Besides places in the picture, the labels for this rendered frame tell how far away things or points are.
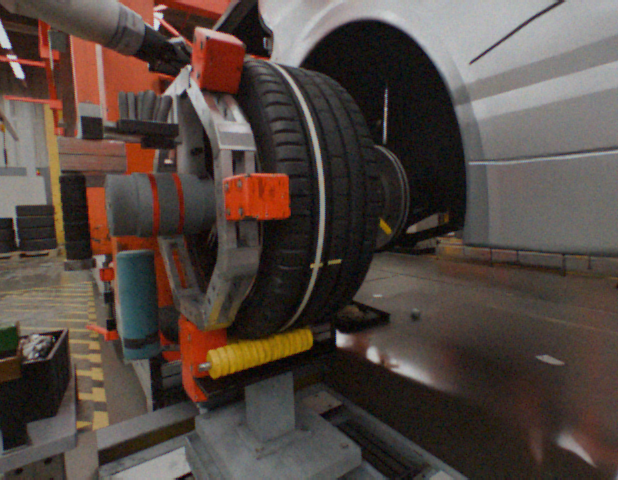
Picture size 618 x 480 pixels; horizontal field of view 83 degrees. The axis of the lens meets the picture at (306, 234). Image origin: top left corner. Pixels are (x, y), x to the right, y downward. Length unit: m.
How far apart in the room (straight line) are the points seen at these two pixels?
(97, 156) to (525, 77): 0.70
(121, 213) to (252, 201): 0.33
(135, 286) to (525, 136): 0.85
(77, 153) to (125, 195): 0.16
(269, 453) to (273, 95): 0.83
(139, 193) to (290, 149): 0.33
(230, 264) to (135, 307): 0.39
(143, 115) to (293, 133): 0.24
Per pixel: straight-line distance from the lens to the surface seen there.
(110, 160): 0.64
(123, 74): 1.31
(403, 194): 0.98
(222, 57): 0.71
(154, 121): 0.64
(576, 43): 0.71
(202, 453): 1.21
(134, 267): 0.93
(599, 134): 0.67
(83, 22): 0.84
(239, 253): 0.61
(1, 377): 0.78
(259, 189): 0.53
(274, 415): 1.03
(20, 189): 11.84
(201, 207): 0.80
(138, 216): 0.78
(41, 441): 0.83
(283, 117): 0.64
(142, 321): 0.95
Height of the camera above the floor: 0.83
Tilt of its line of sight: 5 degrees down
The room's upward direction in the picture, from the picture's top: 2 degrees counter-clockwise
